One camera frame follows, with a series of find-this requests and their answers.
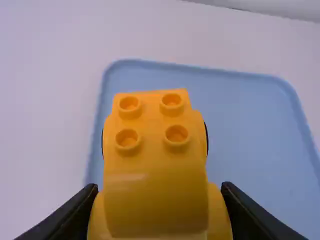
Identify blue mat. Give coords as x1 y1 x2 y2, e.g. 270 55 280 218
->
84 58 320 240

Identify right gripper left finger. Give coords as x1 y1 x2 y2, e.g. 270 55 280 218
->
14 183 99 240

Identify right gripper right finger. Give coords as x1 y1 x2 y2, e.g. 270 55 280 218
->
220 180 309 240

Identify yellow toy car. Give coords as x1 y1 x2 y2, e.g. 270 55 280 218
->
86 87 234 240

